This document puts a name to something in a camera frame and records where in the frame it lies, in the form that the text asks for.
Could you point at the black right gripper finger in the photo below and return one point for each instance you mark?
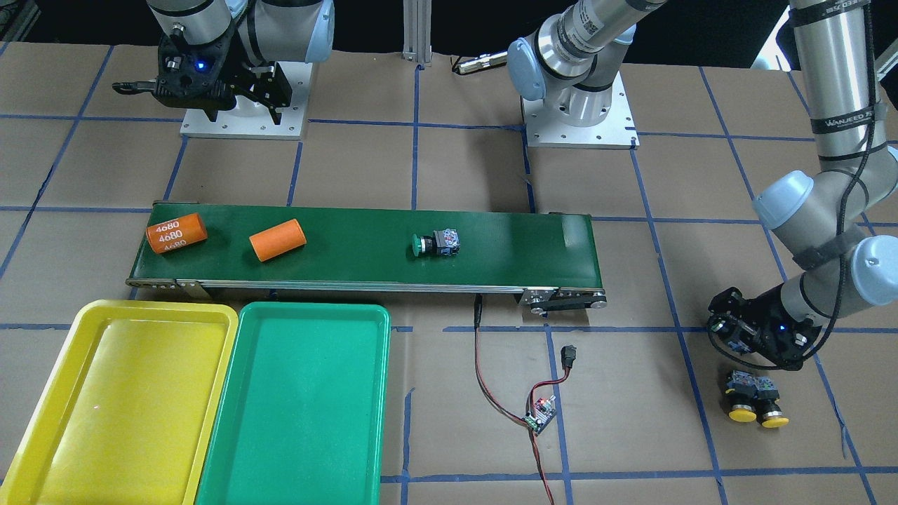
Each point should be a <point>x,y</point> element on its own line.
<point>269,87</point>

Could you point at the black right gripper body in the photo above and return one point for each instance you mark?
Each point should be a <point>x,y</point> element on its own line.
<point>245,73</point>

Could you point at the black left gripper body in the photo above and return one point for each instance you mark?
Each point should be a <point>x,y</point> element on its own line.
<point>762,315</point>

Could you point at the yellow push button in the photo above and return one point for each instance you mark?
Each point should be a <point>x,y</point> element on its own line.
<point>766,404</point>
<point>740,390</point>

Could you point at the orange cylinder with white numbers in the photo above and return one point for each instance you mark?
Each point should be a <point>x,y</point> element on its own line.
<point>176,234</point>

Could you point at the plain orange cylinder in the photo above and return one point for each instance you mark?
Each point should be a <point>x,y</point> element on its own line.
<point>277,240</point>

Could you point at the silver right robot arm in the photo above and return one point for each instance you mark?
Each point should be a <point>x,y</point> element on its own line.
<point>268,31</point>

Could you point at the green conveyor belt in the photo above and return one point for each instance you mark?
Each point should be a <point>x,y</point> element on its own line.
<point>548,261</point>

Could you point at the small green circuit board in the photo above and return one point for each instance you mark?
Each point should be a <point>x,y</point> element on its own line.
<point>541,413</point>

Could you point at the green plastic tray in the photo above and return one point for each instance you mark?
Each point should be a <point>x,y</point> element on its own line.
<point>301,416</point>

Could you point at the yellow plastic tray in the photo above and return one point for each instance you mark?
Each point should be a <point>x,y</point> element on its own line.
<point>127,414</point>

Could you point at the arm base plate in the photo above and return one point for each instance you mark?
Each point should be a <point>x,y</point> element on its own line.
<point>577,118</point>
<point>250,121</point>

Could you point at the aluminium frame post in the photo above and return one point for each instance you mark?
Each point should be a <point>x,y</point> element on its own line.
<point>416,29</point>

